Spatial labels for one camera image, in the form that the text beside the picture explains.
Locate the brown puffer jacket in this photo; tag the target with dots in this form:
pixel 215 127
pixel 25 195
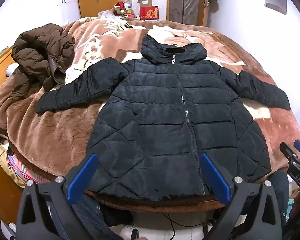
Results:
pixel 37 52

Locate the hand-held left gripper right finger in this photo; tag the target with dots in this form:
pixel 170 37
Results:
pixel 215 180

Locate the plush toy with red hat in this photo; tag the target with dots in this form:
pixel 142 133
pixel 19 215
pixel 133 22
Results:
pixel 118 8

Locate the brown printed plush blanket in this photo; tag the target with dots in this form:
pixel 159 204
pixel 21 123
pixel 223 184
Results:
pixel 62 135

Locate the open cardboard box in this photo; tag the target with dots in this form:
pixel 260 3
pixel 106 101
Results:
pixel 145 2

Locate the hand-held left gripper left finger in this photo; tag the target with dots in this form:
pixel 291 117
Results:
pixel 82 178

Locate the pink striped cloth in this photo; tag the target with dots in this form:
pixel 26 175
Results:
pixel 18 170

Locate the red box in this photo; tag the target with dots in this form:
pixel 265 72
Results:
pixel 150 13

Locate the black hooded puffer jacket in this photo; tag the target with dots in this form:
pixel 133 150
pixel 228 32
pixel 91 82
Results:
pixel 160 120

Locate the wooden framed door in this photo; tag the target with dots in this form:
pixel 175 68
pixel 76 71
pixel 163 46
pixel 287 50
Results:
pixel 187 2

